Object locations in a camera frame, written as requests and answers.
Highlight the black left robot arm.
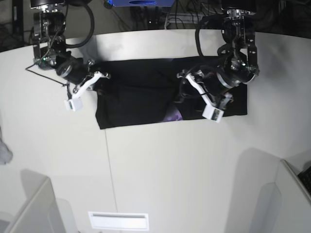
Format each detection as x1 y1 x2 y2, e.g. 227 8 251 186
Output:
177 0 259 104

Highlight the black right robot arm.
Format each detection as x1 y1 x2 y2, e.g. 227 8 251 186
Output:
30 0 111 97

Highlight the black keyboard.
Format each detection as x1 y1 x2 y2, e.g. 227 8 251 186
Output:
298 167 311 194

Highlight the black T-shirt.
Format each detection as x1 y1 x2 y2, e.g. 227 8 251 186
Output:
93 55 249 131

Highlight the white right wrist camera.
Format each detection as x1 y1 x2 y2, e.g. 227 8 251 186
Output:
65 71 103 111

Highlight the white power strip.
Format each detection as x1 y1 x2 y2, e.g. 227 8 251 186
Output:
165 13 205 24

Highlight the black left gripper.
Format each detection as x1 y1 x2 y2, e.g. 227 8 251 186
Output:
173 65 243 103

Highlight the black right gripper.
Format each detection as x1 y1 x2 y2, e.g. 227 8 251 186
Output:
56 58 111 96

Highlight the blue box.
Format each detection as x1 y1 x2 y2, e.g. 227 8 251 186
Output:
101 0 175 9

